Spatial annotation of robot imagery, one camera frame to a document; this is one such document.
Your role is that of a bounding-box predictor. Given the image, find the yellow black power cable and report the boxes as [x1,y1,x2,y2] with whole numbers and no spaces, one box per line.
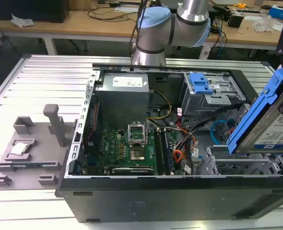
[147,90,173,121]

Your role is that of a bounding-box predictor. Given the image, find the silver disk bay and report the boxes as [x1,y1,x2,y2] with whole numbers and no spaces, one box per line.
[195,143,283,176]

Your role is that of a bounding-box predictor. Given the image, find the crumpled white paper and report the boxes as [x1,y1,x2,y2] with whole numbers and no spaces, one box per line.
[10,13,35,27]

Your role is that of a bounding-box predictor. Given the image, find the black box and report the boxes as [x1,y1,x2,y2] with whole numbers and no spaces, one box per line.
[0,0,70,23]

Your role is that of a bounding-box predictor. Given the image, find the wooden desk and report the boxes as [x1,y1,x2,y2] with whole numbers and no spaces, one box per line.
[0,0,283,51]

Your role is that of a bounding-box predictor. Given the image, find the silver CPU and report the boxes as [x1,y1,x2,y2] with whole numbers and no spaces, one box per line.
[9,142,30,155]

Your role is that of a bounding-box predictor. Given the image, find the blue cardboard box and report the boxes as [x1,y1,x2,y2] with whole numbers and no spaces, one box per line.
[268,4,283,20]

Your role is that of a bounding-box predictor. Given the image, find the black PC case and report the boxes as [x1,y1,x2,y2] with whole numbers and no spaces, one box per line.
[54,62,283,224]

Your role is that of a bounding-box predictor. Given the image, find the hard disk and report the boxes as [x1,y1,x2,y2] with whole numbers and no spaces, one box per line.
[226,63,283,155]

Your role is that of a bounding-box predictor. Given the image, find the grey parts rack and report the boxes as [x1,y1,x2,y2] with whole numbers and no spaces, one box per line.
[0,103,79,191]

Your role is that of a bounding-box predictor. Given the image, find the blue disk wire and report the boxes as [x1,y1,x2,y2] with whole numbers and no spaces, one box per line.
[210,120,231,146]

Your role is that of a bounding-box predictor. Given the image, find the red yellow black disk wire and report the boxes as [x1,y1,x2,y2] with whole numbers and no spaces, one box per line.
[173,128,198,166]

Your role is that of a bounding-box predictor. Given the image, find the RAM stick in slot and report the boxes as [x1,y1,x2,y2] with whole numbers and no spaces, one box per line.
[164,130,175,170]

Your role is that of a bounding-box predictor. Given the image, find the metal socket cover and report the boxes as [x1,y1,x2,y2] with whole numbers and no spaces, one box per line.
[127,122,148,146]

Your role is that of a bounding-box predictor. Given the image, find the silver drive cage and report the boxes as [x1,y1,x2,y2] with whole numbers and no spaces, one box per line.
[180,71,247,116]

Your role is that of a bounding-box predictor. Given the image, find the grey power supply unit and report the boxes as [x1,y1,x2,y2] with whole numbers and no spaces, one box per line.
[94,72,150,129]

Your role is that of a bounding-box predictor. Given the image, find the CPU socket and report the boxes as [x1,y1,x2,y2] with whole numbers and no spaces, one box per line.
[129,145,147,161]

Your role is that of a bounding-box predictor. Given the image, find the black cable bundle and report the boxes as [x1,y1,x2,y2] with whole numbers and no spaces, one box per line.
[186,104,243,135]

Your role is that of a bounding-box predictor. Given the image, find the green RAM stick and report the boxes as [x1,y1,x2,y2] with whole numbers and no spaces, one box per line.
[11,162,58,168]

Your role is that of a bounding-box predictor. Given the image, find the black graphics card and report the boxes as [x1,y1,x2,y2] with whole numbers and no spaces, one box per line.
[104,166,154,176]

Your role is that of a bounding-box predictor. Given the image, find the green motherboard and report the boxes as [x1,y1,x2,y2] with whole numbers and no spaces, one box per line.
[84,126,183,176]

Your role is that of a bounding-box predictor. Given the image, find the black case fan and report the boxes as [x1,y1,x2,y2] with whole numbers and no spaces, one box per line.
[88,100,102,154]

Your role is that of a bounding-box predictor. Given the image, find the blue plastic cage latch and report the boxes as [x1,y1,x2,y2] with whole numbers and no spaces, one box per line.
[189,72,214,95]

